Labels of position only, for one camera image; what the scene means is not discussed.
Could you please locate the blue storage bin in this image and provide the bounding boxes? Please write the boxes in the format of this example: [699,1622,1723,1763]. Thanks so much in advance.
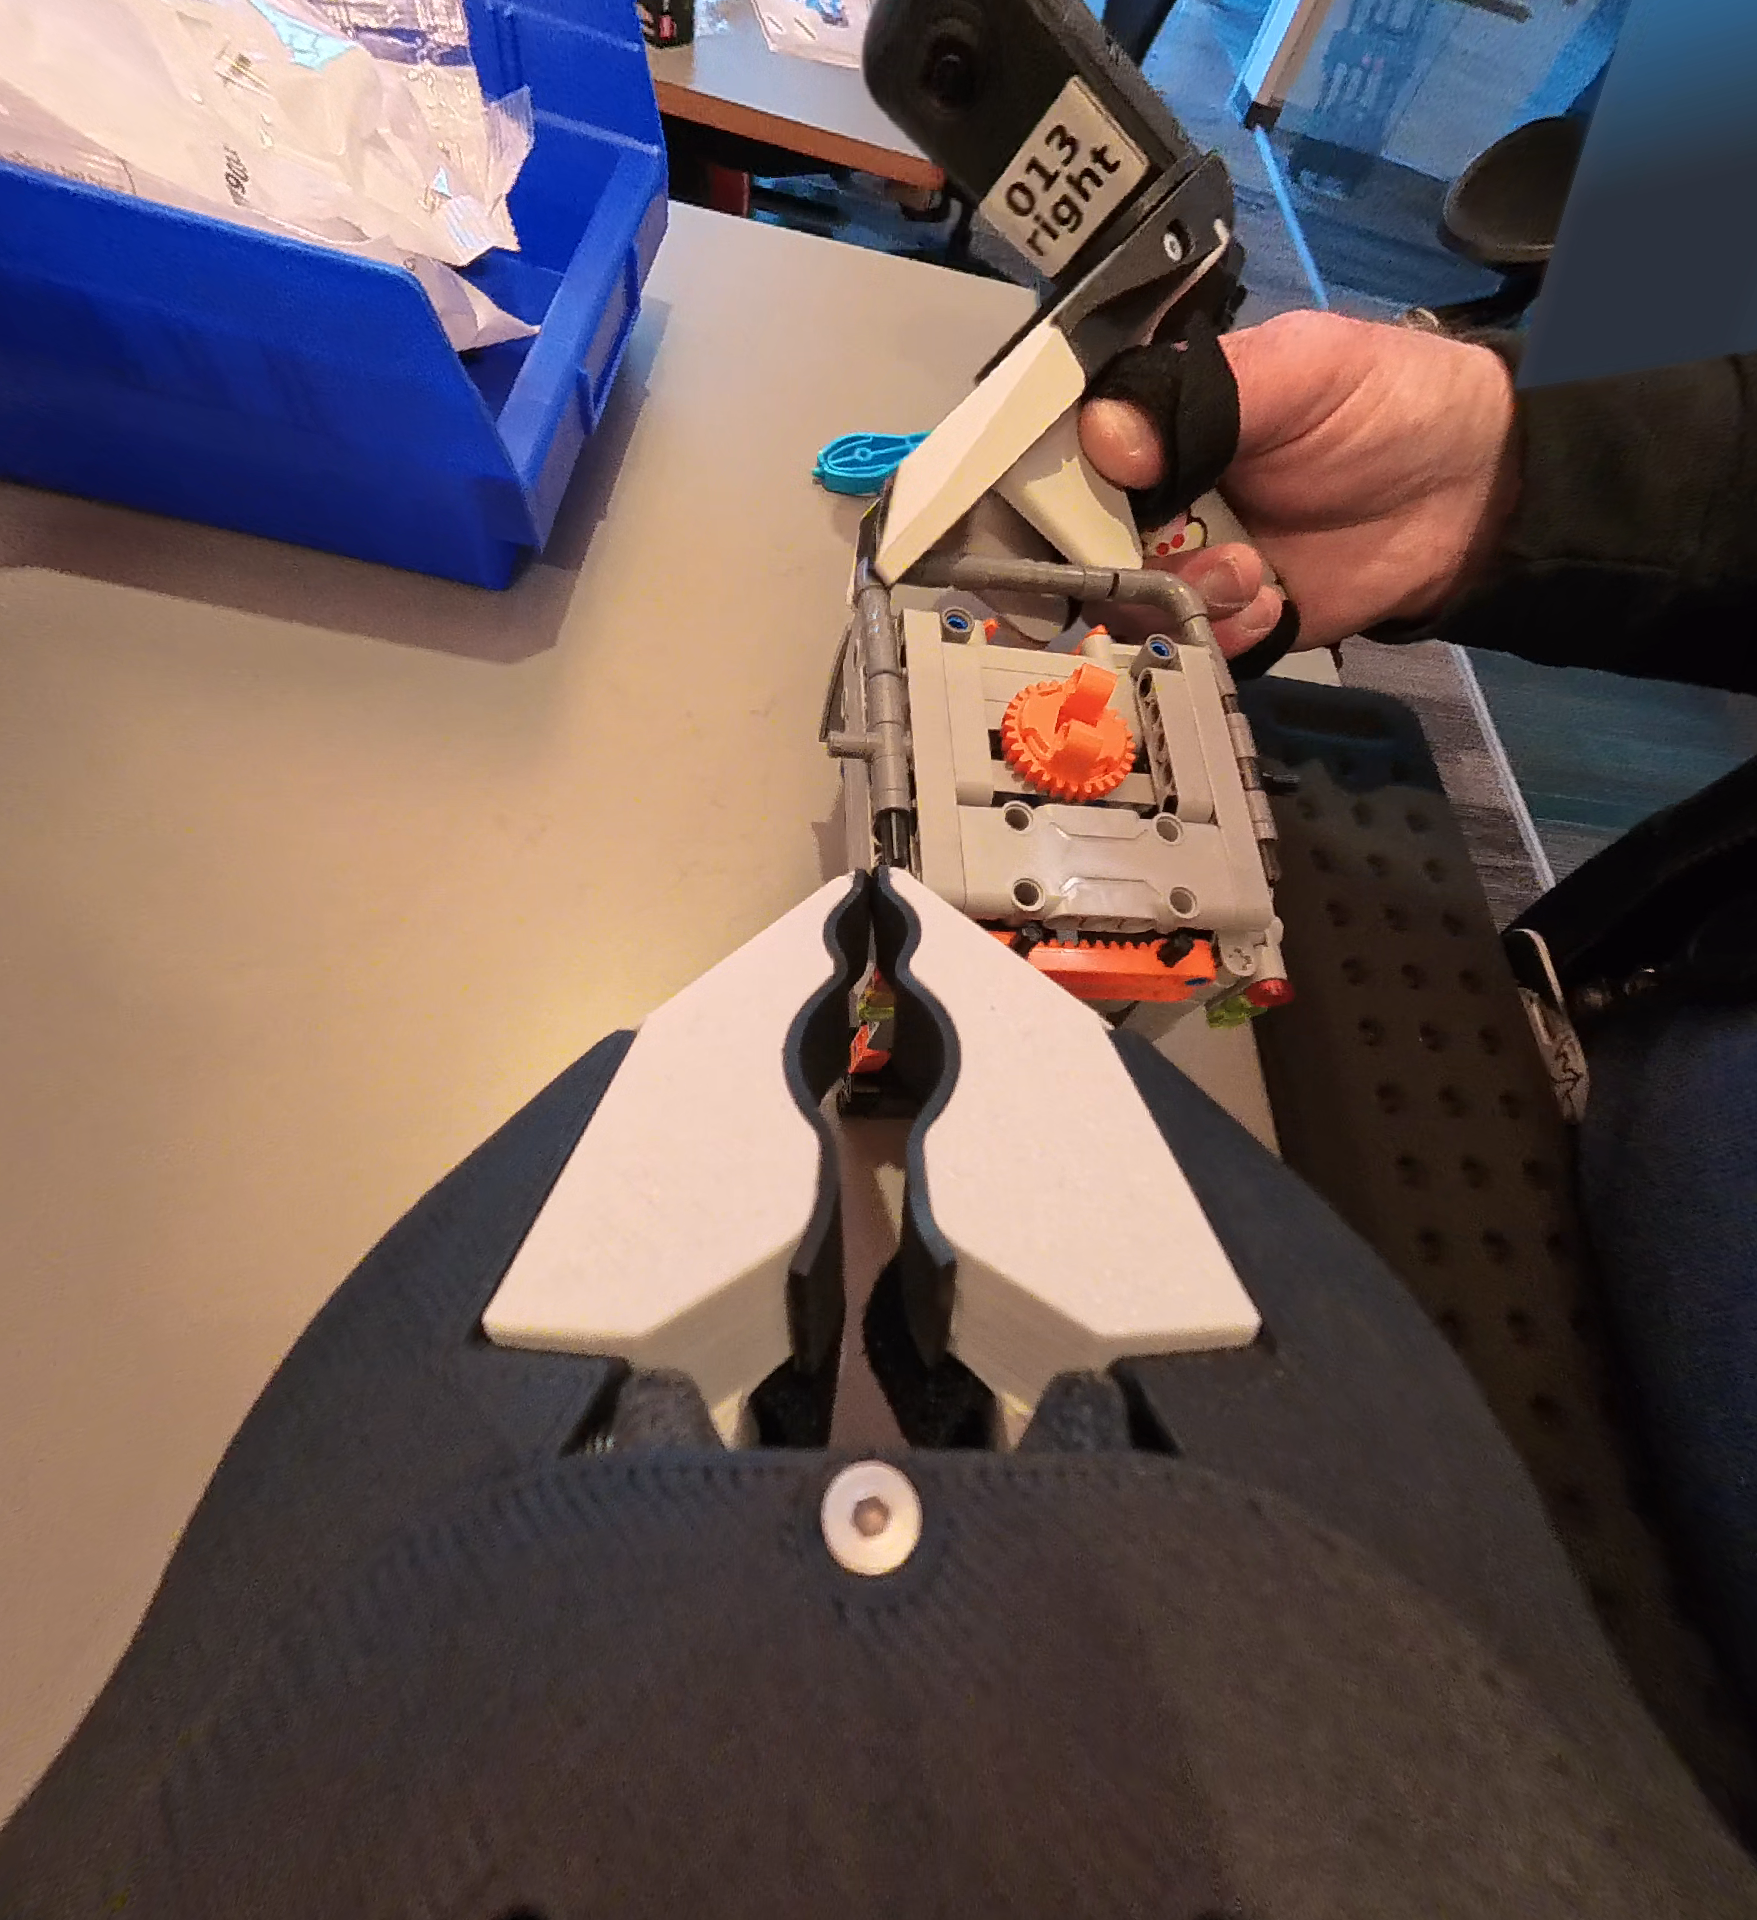
[0,0,671,592]

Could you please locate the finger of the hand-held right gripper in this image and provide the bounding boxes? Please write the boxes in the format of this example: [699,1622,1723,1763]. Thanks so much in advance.
[1029,422,1150,573]
[874,312,1126,585]

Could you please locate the teal plastic tool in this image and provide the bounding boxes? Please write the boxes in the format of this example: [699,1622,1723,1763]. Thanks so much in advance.
[814,430,932,501]

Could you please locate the person's right hand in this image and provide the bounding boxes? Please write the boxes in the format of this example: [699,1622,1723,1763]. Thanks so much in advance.
[1184,308,1526,655]

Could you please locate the grey axle rod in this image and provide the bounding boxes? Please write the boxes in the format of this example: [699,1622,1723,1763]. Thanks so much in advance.
[843,669,916,877]

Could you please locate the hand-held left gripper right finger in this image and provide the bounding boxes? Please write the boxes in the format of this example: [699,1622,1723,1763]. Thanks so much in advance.
[886,877,1265,1449]

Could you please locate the black office chair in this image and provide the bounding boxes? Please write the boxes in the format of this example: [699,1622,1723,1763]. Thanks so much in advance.
[1434,115,1601,302]

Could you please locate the clear plastic bags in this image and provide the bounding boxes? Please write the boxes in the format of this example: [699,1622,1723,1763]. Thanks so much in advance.
[0,0,541,357]

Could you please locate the person's right forearm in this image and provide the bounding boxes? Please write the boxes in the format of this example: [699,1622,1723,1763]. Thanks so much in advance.
[1479,347,1757,708]

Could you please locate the dark grey elbow connector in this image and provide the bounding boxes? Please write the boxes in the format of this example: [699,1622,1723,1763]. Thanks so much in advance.
[1134,563,1230,653]

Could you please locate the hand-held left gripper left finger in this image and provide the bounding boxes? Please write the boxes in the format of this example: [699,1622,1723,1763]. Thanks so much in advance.
[483,877,874,1449]

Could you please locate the wooden background desk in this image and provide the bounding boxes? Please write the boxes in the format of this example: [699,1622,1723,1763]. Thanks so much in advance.
[649,0,970,213]

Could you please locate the white printed cloth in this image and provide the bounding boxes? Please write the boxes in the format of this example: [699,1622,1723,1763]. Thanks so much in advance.
[1515,926,1601,1128]

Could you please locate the black perforated pad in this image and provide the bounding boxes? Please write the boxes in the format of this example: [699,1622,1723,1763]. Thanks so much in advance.
[1240,677,1752,1801]

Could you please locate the grey white toy robot model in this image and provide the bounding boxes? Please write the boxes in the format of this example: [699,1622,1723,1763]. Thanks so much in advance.
[819,587,1306,1037]

